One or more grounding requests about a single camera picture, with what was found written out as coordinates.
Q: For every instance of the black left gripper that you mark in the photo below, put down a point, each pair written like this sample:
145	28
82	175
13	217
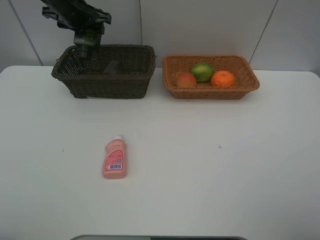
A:
76	15

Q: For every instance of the dark green pump bottle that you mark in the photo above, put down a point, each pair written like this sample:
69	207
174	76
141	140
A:
87	44

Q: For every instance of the pink translucent plastic cup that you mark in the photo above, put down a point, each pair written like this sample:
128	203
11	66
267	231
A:
114	67

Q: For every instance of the red yellow peach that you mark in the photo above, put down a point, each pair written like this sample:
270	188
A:
186	80

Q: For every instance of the green lime fruit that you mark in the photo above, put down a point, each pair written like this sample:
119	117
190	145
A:
202	72

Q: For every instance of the orange mandarin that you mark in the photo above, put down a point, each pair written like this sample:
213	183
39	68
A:
222	79

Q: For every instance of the dark brown wicker basket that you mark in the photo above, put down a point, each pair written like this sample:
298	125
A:
85	79

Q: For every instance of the pink lotion bottle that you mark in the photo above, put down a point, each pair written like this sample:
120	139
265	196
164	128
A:
115	161

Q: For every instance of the light orange wicker basket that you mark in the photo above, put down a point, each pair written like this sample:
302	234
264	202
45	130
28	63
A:
245	79

